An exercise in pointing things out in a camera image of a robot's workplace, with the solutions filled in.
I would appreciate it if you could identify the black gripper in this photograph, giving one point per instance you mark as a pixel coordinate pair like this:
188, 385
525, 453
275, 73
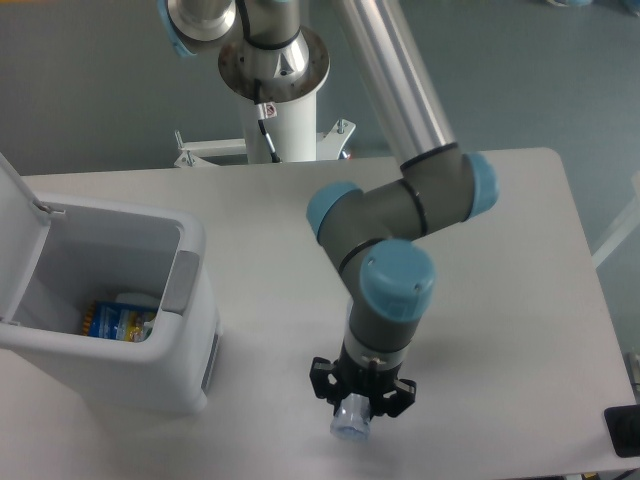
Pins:
334, 381

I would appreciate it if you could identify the clear plastic water bottle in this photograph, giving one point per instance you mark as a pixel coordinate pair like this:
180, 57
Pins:
352, 419

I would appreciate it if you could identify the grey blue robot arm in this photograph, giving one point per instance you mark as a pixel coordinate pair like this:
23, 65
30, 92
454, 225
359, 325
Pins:
369, 236

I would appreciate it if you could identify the white plastic trash can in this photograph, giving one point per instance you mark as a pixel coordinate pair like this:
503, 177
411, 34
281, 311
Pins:
61, 253

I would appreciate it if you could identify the blue yellow snack packet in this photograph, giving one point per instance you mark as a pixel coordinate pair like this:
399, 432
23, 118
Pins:
118, 321

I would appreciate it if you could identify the black device at table edge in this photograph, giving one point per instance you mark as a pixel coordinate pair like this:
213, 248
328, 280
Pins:
623, 426

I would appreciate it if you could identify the white frame at right edge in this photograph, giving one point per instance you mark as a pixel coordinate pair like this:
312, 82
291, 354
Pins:
619, 229

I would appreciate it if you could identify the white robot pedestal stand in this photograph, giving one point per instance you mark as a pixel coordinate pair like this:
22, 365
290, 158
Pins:
275, 91

